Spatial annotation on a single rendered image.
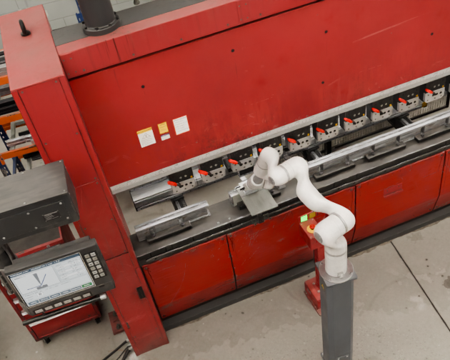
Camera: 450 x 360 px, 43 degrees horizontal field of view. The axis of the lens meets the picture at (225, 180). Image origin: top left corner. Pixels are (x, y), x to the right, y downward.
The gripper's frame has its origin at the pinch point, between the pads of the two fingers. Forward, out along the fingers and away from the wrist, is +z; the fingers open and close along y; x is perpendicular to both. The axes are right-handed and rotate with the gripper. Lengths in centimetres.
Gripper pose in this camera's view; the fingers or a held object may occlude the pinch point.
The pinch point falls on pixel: (249, 187)
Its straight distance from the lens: 372.6
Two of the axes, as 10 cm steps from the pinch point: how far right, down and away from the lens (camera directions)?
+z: -1.2, 1.6, 9.8
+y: -9.3, 3.3, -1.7
